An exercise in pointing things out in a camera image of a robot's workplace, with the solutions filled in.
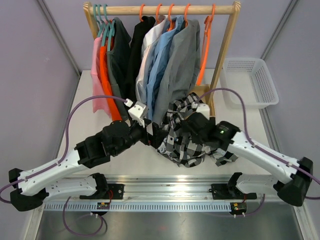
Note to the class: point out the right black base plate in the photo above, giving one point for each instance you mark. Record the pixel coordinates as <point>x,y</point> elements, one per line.
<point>222,191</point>

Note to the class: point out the grey shirt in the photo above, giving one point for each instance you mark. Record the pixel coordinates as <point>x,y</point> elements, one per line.
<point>181,69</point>

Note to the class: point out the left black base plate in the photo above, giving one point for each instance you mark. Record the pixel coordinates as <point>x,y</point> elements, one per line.
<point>115,191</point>

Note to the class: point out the white plastic basket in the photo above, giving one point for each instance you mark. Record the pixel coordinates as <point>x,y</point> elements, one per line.
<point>251,79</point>

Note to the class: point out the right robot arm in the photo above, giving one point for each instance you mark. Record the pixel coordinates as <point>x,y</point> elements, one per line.
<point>288,177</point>

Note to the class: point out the black white plaid shirt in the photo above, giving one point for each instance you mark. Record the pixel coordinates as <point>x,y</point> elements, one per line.
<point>179,147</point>

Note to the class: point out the orange hanger of grey shirt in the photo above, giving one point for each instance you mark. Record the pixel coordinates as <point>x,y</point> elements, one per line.
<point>185,16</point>

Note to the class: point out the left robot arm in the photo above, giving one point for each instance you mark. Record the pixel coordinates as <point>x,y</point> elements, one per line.
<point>50,181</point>

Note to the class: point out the wooden clothes rack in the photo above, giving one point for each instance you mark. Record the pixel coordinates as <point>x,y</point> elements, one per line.
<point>129,15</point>

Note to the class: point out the orange hanger of black shirt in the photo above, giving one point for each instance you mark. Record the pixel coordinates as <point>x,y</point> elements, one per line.
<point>141,12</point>

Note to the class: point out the orange hanger of white shirt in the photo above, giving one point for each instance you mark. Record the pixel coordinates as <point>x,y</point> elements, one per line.
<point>158,17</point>

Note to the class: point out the orange hanger of plaid shirt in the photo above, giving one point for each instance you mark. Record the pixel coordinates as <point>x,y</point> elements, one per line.
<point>206,44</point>

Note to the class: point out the white slotted cable duct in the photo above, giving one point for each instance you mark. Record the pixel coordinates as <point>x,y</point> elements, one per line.
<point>118,206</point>

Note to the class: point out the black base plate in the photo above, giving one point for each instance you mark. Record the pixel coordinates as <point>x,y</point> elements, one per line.
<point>115,191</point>
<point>222,191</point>

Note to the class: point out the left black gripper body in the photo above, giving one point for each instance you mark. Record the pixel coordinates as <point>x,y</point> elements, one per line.
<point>143,135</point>

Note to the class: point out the teal hanger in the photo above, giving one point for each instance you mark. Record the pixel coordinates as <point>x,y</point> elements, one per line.
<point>109,30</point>
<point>98,19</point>
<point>104,25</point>

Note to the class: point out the orange shirt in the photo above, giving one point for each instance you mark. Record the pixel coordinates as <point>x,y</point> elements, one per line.
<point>106,86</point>

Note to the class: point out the dark grey t-shirt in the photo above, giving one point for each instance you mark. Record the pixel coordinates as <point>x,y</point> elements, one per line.
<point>118,58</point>

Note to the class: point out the pink shirt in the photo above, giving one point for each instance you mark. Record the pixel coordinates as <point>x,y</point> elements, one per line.
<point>97,89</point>

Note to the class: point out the light blue shirt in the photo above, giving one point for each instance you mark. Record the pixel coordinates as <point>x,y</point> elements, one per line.
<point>160,60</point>

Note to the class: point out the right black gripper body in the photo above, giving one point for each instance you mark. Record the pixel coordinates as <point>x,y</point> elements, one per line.
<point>196,138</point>

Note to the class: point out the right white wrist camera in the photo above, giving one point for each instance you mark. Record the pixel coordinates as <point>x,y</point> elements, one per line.
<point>201,108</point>

